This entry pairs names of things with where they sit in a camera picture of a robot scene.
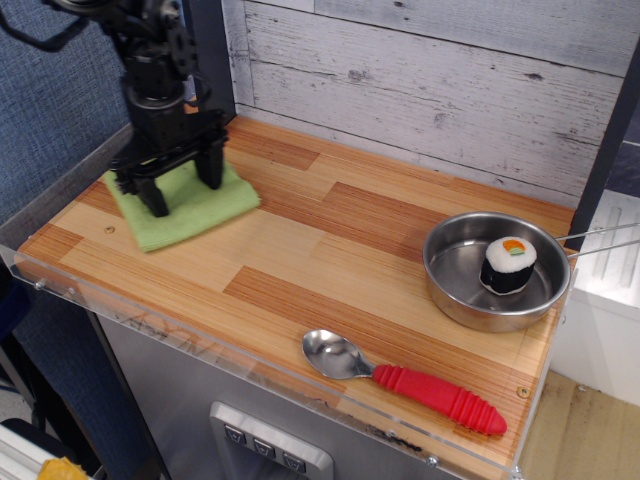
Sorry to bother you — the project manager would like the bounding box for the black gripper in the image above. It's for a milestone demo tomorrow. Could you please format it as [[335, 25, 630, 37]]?
[[111, 89, 227, 218]]

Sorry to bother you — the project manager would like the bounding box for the green microfiber cloth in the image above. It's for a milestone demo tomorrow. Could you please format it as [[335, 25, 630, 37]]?
[[103, 162, 261, 253]]

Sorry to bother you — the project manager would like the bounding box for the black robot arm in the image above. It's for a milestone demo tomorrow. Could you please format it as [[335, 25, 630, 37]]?
[[1, 1, 227, 217]]

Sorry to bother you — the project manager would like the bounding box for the clear acrylic front guard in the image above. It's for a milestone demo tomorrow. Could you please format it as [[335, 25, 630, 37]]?
[[1, 247, 518, 479]]

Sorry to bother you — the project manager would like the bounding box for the silver button control panel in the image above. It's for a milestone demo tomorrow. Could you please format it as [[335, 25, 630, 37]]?
[[209, 401, 334, 479]]

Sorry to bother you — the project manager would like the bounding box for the yellow object bottom left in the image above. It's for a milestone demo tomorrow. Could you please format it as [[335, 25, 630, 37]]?
[[36, 457, 89, 480]]

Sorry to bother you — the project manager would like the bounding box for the plush sushi roll toy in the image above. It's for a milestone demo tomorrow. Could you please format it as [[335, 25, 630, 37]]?
[[479, 236, 537, 296]]

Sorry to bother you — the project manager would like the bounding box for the white ridged block right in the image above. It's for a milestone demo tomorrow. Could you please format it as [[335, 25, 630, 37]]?
[[575, 190, 639, 307]]

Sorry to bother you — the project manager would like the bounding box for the dark grey left post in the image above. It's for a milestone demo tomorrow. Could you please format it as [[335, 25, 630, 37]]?
[[182, 0, 236, 124]]

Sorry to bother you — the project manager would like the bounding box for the dark grey post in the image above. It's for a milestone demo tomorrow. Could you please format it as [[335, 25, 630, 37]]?
[[565, 42, 639, 250], [182, 0, 236, 124]]

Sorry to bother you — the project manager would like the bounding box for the spoon with red handle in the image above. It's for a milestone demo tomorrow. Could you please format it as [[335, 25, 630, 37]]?
[[302, 329, 508, 436]]

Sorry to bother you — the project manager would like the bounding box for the steel pan with wire handle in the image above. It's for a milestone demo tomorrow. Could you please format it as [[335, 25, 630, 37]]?
[[422, 210, 640, 334]]

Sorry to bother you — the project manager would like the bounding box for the dark grey right post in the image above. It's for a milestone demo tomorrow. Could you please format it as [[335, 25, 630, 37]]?
[[565, 42, 639, 250]]

